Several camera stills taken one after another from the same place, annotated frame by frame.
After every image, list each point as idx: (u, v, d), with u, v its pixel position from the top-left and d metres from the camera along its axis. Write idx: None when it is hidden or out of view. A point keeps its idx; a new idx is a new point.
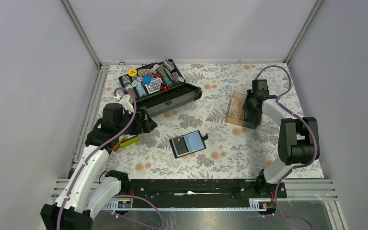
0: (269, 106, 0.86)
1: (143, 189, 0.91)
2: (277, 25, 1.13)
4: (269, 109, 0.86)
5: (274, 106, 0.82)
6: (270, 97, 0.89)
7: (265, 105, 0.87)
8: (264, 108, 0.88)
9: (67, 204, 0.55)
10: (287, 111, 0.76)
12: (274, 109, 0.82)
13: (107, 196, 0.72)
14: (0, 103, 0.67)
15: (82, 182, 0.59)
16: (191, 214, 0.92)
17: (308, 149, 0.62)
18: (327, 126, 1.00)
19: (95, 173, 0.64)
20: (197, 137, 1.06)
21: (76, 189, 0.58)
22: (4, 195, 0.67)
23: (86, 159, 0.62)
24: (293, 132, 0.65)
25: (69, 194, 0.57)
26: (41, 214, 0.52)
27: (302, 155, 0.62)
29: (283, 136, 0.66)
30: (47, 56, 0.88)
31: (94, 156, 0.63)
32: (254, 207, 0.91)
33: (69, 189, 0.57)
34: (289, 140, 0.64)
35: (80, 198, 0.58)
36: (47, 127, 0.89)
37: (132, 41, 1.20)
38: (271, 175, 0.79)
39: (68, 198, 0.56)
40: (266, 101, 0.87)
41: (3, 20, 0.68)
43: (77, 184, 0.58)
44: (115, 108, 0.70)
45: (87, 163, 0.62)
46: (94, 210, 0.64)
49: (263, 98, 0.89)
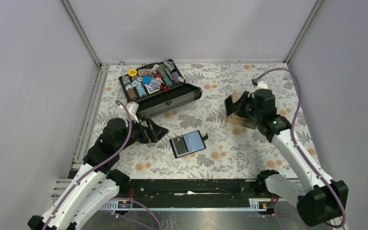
0: (283, 147, 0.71)
1: (143, 189, 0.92)
2: (278, 25, 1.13)
4: (281, 148, 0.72)
5: (291, 151, 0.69)
6: (281, 127, 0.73)
7: (278, 142, 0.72)
8: (277, 145, 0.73)
9: (51, 222, 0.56)
10: (312, 170, 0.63)
12: (290, 155, 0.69)
13: (99, 205, 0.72)
14: (1, 103, 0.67)
15: (69, 202, 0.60)
16: (192, 214, 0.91)
17: (334, 212, 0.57)
18: (328, 126, 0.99)
19: (86, 192, 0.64)
20: (197, 137, 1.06)
21: (63, 209, 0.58)
22: (5, 195, 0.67)
23: (78, 179, 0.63)
24: (323, 205, 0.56)
25: (55, 212, 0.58)
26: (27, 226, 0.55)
27: (327, 218, 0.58)
29: (311, 207, 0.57)
30: (46, 55, 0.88)
31: (87, 177, 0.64)
32: (254, 207, 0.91)
33: (56, 208, 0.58)
34: (316, 210, 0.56)
35: (65, 218, 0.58)
36: (47, 127, 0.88)
37: (132, 41, 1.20)
38: (275, 189, 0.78)
39: (53, 216, 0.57)
40: (279, 138, 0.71)
41: (3, 20, 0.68)
43: (64, 205, 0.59)
44: (116, 129, 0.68)
45: (79, 184, 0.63)
46: (82, 222, 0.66)
49: (275, 131, 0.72)
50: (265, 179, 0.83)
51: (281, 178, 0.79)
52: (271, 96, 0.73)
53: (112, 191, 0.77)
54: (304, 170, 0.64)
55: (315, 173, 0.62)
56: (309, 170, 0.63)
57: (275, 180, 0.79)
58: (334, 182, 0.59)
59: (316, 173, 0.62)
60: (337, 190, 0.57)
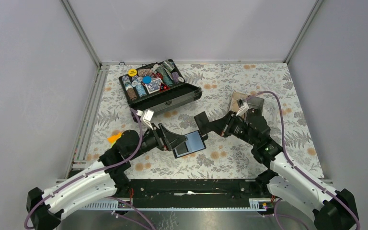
0: (281, 170, 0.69)
1: (143, 189, 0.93)
2: (278, 25, 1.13)
4: (280, 172, 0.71)
5: (291, 173, 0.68)
6: (275, 152, 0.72)
7: (275, 167, 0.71)
8: (276, 170, 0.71)
9: (48, 200, 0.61)
10: (316, 186, 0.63)
12: (290, 178, 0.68)
13: (93, 200, 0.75)
14: (0, 103, 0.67)
15: (71, 189, 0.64)
16: (192, 214, 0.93)
17: (351, 222, 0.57)
18: (329, 126, 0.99)
19: (88, 187, 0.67)
20: (197, 137, 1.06)
21: (63, 193, 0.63)
22: (4, 194, 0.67)
23: (88, 173, 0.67)
24: (339, 219, 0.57)
25: (55, 192, 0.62)
26: (29, 193, 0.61)
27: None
29: (327, 223, 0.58)
30: (46, 55, 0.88)
31: (95, 174, 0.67)
32: (254, 207, 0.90)
33: (58, 189, 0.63)
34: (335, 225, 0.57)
35: (61, 202, 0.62)
36: (46, 126, 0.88)
37: (132, 41, 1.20)
38: (281, 194, 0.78)
39: (51, 195, 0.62)
40: (276, 164, 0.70)
41: (3, 19, 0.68)
43: (66, 189, 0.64)
44: (128, 144, 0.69)
45: (86, 177, 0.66)
46: (70, 211, 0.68)
49: (270, 157, 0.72)
50: (267, 185, 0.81)
51: (285, 185, 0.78)
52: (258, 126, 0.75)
53: (109, 191, 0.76)
54: (309, 188, 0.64)
55: (319, 189, 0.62)
56: (314, 187, 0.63)
57: (279, 187, 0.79)
58: (339, 192, 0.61)
59: (319, 188, 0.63)
60: (345, 201, 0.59)
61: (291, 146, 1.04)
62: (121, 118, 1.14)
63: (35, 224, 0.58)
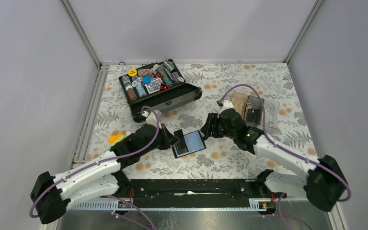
0: (265, 151, 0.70)
1: (143, 189, 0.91)
2: (278, 25, 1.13)
4: (264, 153, 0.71)
5: (273, 152, 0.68)
6: (256, 136, 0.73)
7: (258, 150, 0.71)
8: (259, 153, 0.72)
9: (60, 185, 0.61)
10: (299, 157, 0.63)
12: (275, 156, 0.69)
13: (97, 194, 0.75)
14: (0, 103, 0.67)
15: (83, 176, 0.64)
16: (192, 214, 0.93)
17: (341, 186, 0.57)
18: (329, 126, 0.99)
19: (97, 176, 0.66)
20: (195, 138, 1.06)
21: (74, 178, 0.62)
22: (3, 195, 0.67)
23: (101, 160, 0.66)
24: (326, 185, 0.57)
25: (67, 177, 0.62)
26: (40, 177, 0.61)
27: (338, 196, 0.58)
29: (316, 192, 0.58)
30: (46, 55, 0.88)
31: (108, 162, 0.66)
32: (254, 207, 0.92)
33: (71, 174, 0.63)
34: (325, 193, 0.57)
35: (72, 188, 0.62)
36: (46, 126, 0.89)
37: (133, 42, 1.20)
38: (278, 186, 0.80)
39: (64, 180, 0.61)
40: (259, 145, 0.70)
41: (4, 21, 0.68)
43: (77, 176, 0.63)
44: (147, 134, 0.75)
45: (98, 165, 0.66)
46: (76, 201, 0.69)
49: (253, 141, 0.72)
50: (266, 183, 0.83)
51: (279, 175, 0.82)
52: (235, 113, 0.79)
53: (111, 188, 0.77)
54: (293, 160, 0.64)
55: (302, 160, 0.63)
56: (297, 159, 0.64)
57: (274, 180, 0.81)
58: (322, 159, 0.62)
59: (302, 159, 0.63)
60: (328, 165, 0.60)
61: (291, 146, 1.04)
62: (121, 118, 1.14)
63: (44, 208, 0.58)
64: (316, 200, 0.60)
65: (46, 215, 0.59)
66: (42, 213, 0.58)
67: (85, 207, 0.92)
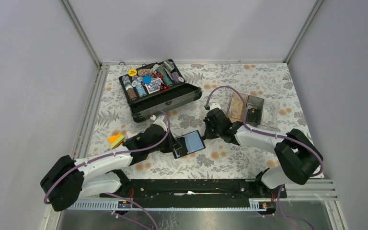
0: (245, 137, 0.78)
1: (143, 189, 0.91)
2: (278, 25, 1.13)
4: (243, 138, 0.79)
5: (249, 135, 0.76)
6: (236, 127, 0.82)
7: (240, 138, 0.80)
8: (240, 140, 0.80)
9: (82, 168, 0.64)
10: (269, 135, 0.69)
12: (253, 140, 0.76)
13: (101, 189, 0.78)
14: (0, 104, 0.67)
15: (102, 163, 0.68)
16: (192, 214, 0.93)
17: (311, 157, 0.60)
18: (329, 126, 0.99)
19: (111, 165, 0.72)
20: (195, 138, 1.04)
21: (94, 164, 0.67)
22: (3, 195, 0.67)
23: (117, 152, 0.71)
24: (293, 155, 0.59)
25: (88, 162, 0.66)
26: (59, 160, 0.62)
27: (310, 167, 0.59)
29: (287, 163, 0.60)
30: (47, 55, 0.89)
31: (123, 154, 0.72)
32: (254, 207, 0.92)
33: (91, 160, 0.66)
34: (294, 163, 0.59)
35: (91, 173, 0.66)
36: (46, 127, 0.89)
37: (133, 41, 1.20)
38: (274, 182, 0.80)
39: (85, 164, 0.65)
40: (238, 133, 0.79)
41: (3, 21, 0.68)
43: (97, 162, 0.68)
44: (156, 132, 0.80)
45: (115, 155, 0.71)
46: (84, 192, 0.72)
49: (234, 132, 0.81)
50: (261, 181, 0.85)
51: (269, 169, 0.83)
52: (218, 109, 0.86)
53: (114, 185, 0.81)
54: (265, 138, 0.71)
55: (272, 136, 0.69)
56: (268, 137, 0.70)
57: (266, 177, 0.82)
58: (289, 132, 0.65)
59: (272, 135, 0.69)
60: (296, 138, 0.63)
61: None
62: (121, 118, 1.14)
63: (61, 191, 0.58)
64: (290, 174, 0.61)
65: (60, 201, 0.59)
66: (57, 198, 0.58)
67: (85, 207, 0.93)
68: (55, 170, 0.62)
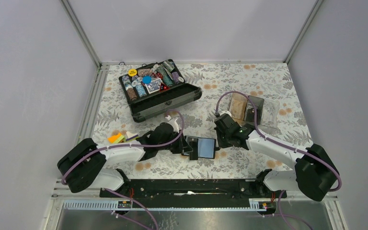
0: (257, 144, 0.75)
1: (143, 189, 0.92)
2: (278, 25, 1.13)
4: (256, 146, 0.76)
5: (265, 144, 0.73)
6: (247, 132, 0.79)
7: (252, 144, 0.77)
8: (251, 146, 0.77)
9: (103, 151, 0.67)
10: (288, 148, 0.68)
12: (267, 148, 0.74)
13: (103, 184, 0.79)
14: None
15: (120, 151, 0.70)
16: (192, 214, 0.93)
17: (329, 175, 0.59)
18: (329, 126, 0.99)
19: (125, 155, 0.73)
20: (210, 144, 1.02)
21: (113, 150, 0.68)
22: (3, 195, 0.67)
23: (134, 144, 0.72)
24: (312, 172, 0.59)
25: (109, 147, 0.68)
26: (82, 142, 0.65)
27: (328, 184, 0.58)
29: (305, 180, 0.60)
30: (46, 55, 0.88)
31: (138, 147, 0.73)
32: (254, 207, 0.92)
33: (111, 145, 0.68)
34: (312, 179, 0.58)
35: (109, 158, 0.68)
36: (46, 127, 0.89)
37: (133, 41, 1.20)
38: (275, 184, 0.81)
39: (106, 149, 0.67)
40: (251, 140, 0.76)
41: (2, 21, 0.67)
43: (117, 149, 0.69)
44: (166, 130, 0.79)
45: (131, 146, 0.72)
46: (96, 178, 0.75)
49: (245, 136, 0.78)
50: (264, 182, 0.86)
51: (276, 173, 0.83)
52: (225, 114, 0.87)
53: (116, 182, 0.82)
54: (283, 151, 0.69)
55: (291, 150, 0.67)
56: (286, 150, 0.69)
57: (271, 177, 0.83)
58: (310, 148, 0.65)
59: (291, 149, 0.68)
60: (317, 154, 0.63)
61: None
62: (121, 118, 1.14)
63: (83, 171, 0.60)
64: (308, 191, 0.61)
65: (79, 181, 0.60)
66: (77, 178, 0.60)
67: (85, 207, 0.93)
68: (75, 151, 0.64)
